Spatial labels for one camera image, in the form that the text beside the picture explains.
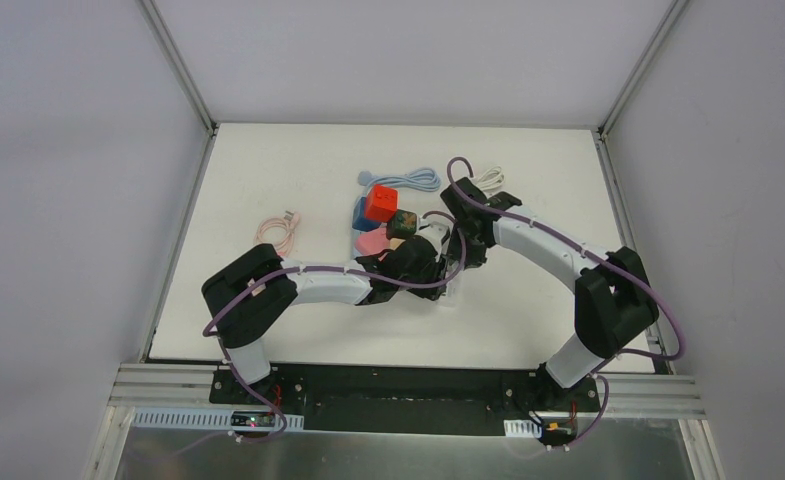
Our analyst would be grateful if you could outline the dark green cube socket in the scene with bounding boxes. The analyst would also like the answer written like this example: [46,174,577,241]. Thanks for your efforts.
[386,209,420,240]

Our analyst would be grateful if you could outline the red cube socket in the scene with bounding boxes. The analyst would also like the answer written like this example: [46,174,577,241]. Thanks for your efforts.
[363,184,398,223]

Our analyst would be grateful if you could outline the blue cube socket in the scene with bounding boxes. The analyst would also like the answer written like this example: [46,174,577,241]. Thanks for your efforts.
[351,197,382,232]

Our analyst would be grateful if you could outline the beige cube socket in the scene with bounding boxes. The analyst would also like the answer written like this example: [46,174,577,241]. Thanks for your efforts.
[389,238,405,250]

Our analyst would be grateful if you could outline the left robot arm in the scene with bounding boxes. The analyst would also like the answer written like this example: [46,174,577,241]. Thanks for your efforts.
[201,224,451,405]

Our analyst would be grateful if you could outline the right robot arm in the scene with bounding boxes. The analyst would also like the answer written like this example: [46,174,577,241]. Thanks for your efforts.
[440,178,660,410]

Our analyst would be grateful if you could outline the pink triangular power strip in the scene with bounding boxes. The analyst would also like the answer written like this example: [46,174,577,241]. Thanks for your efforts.
[354,226,390,256]

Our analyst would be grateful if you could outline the light blue power strip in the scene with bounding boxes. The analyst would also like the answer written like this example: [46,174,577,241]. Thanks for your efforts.
[350,197,371,257]

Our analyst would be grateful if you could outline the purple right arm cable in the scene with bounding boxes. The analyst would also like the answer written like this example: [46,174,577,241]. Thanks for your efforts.
[446,156,687,453]

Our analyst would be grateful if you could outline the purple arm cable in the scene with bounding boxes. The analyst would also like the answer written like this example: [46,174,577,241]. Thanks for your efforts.
[446,156,687,453]
[202,210,468,445]

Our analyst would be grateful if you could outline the light blue coiled cable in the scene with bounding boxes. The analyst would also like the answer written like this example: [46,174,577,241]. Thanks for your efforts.
[357,167,443,195]

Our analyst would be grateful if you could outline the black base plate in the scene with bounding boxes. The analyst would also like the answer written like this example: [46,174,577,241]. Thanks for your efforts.
[209,363,600,439]

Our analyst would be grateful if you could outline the pink coiled power cable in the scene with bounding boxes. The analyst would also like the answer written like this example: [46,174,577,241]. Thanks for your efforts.
[254,210,303,258]

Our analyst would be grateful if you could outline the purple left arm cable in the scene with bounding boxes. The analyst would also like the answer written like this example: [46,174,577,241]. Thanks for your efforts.
[202,210,468,445]

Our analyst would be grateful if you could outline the aluminium frame rail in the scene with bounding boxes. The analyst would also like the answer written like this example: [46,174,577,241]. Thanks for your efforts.
[108,363,707,420]

